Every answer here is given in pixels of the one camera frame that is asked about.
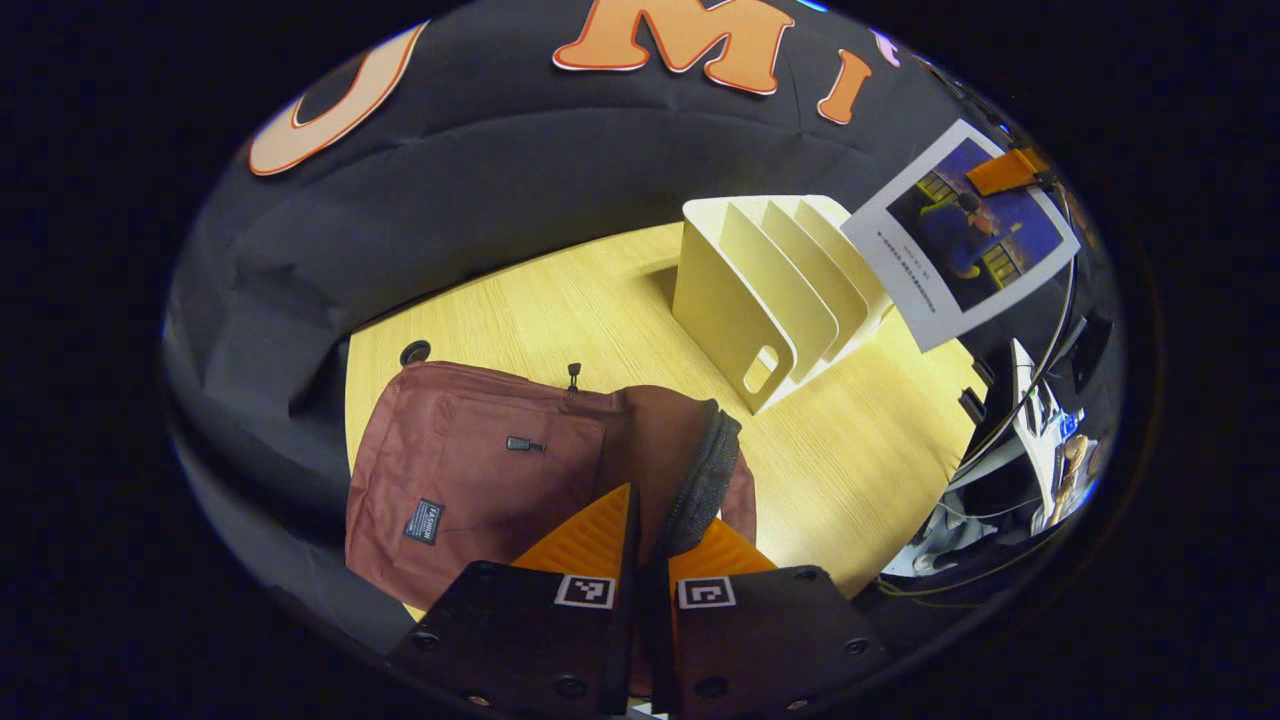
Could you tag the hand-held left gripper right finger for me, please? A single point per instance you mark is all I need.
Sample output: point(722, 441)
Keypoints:
point(760, 640)

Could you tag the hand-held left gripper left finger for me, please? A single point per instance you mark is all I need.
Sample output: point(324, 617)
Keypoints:
point(520, 640)

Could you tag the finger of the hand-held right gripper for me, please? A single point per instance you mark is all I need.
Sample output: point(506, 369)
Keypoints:
point(1005, 172)

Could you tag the blue cover book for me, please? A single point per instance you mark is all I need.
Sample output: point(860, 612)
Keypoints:
point(960, 240)

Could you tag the red-brown schoolbag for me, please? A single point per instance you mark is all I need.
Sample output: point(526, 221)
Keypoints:
point(470, 490)

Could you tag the white bookshelf rack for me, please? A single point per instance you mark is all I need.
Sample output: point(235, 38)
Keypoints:
point(740, 300)

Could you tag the black backdrop cloth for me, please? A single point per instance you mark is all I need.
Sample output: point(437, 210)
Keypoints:
point(480, 170)

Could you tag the white equipment frame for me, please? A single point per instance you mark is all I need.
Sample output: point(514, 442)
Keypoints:
point(1030, 420)

